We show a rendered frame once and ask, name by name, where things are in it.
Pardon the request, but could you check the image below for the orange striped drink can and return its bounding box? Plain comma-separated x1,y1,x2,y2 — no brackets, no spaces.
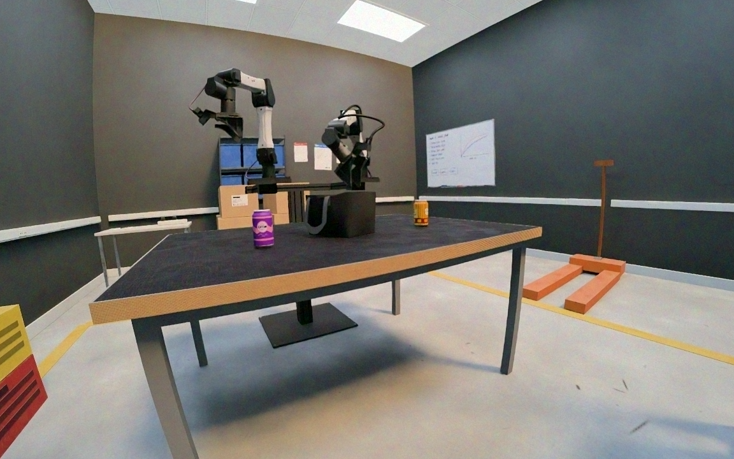
414,200,428,227

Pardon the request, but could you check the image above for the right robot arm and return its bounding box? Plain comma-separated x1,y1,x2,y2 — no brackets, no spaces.
194,68,291,181

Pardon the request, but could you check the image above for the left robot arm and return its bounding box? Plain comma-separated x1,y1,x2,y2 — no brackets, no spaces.
321,108,379,179

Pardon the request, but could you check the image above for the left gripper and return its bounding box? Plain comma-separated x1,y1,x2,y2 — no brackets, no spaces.
334,145,368,187

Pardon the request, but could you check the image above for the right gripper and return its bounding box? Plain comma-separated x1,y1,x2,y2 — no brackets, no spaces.
215,99,243,143

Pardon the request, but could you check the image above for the purple drink can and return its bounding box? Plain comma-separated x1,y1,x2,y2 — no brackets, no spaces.
252,210,274,248

